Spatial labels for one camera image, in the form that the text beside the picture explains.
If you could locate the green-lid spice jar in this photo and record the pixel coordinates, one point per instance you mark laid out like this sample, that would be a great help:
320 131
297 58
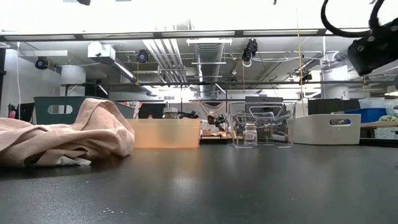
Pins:
170 112

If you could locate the small brown spice jar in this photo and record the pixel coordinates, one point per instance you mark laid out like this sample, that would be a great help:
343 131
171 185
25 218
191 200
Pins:
250 134

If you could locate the black ceiling-hung camera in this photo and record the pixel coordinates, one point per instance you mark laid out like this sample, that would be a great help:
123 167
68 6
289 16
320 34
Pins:
41 63
250 49
142 56

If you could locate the blue plastic crate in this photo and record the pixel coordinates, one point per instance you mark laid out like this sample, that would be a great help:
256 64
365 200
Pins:
367 115

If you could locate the white ceiling air unit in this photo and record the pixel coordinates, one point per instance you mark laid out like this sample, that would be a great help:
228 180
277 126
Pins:
101 51

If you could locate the wide black monitor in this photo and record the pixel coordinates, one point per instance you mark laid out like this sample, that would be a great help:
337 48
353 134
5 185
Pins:
329 106

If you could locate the clear plastic bin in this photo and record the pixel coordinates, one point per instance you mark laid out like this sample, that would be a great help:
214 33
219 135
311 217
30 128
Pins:
264 124

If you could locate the blue-grey plastic bin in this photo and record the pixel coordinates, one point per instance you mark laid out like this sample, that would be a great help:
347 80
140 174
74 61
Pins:
38 109

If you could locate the orange plastic bin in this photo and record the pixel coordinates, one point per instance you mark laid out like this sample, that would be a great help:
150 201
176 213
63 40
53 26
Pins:
164 133

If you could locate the overhead frame beam with lights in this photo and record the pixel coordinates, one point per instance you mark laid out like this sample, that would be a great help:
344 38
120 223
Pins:
238 33

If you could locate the clear storage tub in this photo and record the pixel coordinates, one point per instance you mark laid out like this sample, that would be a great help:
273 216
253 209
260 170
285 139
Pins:
371 103

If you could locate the person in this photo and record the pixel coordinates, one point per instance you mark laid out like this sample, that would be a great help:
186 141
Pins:
214 119

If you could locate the black box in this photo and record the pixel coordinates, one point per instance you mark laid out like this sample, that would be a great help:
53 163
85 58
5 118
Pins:
26 112

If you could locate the black table mat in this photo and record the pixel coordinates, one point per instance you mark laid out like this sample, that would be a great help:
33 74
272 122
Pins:
217 186

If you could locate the small red item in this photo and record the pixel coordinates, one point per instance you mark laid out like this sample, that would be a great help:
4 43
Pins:
12 111

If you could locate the black horizontal rail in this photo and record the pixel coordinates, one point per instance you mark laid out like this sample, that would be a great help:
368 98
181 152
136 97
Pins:
280 83

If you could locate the white plastic bin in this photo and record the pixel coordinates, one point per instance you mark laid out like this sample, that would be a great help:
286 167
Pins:
323 133

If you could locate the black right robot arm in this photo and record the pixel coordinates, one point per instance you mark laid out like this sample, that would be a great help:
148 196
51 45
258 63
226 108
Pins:
376 49

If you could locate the pink cloth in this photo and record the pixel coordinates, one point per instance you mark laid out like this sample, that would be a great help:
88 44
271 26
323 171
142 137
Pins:
62 133

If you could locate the small black monitor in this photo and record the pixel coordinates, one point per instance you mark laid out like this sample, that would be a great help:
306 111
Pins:
264 99

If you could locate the green and white pile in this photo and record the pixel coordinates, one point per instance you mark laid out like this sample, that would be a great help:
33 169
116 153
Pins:
388 117

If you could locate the silver ventilation duct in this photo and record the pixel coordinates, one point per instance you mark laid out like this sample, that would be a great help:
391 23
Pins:
209 62

